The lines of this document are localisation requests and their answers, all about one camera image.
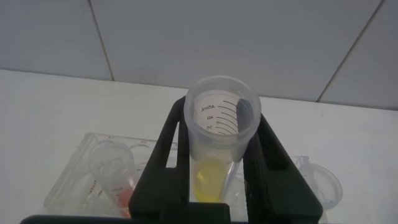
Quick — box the test tube with red pigment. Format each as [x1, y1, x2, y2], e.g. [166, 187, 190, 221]
[88, 139, 140, 218]

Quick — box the test tube with yellow pigment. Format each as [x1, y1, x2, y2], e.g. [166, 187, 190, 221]
[183, 75, 262, 203]

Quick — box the clear plastic test tube rack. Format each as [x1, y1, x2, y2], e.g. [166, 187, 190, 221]
[43, 132, 312, 219]

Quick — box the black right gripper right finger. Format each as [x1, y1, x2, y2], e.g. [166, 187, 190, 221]
[242, 113, 324, 224]

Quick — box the test tube with blue pigment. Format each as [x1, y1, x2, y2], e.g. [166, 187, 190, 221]
[297, 162, 343, 211]

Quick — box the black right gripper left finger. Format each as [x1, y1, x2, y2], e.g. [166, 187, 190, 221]
[128, 96, 191, 224]

